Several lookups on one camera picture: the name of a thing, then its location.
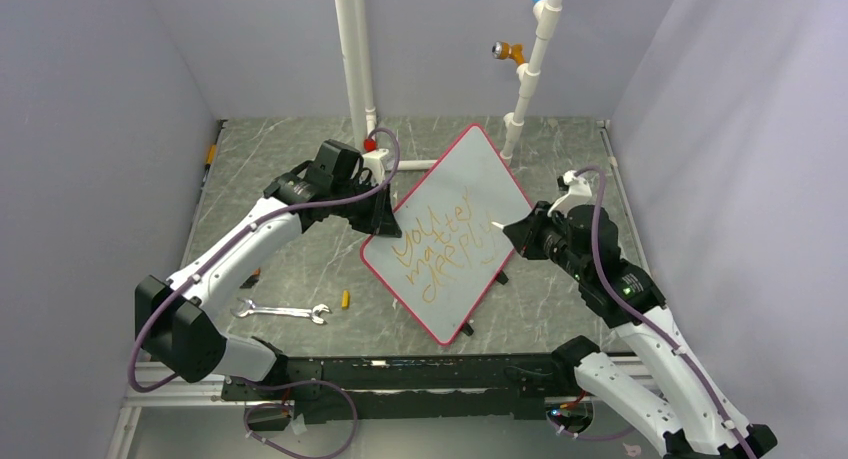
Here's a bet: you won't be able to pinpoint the white PVC pipe frame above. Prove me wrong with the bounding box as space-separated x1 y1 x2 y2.
330 0 565 161

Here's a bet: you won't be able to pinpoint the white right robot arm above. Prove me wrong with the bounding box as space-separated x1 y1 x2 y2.
502 201 778 458

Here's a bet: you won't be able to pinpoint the pink framed whiteboard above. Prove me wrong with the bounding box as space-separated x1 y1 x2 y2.
360 124 532 346

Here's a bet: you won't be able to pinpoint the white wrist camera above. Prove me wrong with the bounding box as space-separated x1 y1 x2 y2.
547 170 592 218
363 138 395 185

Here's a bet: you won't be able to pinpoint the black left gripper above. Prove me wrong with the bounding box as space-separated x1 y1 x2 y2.
331 176 399 237

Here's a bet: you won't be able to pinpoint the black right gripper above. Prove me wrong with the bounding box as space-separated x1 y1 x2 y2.
505 200 590 282

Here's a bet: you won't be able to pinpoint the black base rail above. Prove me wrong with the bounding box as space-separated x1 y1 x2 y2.
221 353 580 425

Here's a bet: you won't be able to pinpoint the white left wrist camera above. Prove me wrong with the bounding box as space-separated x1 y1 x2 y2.
363 138 395 185

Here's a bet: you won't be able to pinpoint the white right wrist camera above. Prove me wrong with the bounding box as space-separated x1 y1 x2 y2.
547 170 592 218

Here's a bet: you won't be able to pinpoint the orange black hex key set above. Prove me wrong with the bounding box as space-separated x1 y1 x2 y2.
240 269 261 289

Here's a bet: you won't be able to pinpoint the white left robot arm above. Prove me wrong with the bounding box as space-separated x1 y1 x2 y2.
130 140 402 399

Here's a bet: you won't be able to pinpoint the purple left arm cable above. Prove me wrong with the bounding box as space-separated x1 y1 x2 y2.
127 127 401 459

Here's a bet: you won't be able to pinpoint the silver open-end wrench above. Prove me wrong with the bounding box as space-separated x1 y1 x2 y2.
230 298 332 325

